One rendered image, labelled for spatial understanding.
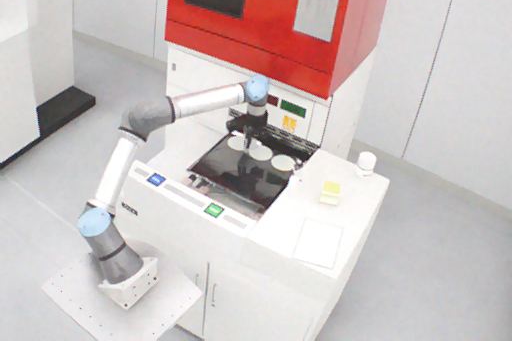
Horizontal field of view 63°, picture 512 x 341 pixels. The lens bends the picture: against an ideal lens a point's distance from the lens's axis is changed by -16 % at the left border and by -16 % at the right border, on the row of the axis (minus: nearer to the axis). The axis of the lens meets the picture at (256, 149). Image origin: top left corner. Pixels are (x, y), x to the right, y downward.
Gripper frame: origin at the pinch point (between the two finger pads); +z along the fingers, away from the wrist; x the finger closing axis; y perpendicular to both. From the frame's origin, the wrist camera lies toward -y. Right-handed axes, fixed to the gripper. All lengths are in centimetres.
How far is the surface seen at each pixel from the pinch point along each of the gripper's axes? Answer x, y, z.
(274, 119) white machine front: 8.7, 13.6, -9.8
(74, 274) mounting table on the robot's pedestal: -57, -72, 9
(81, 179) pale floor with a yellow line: 88, -87, 91
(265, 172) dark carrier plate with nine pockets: -12.9, 6.4, 1.3
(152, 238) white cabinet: -27, -41, 23
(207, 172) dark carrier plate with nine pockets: -11.7, -17.3, 1.3
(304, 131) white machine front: -0.8, 24.5, -10.1
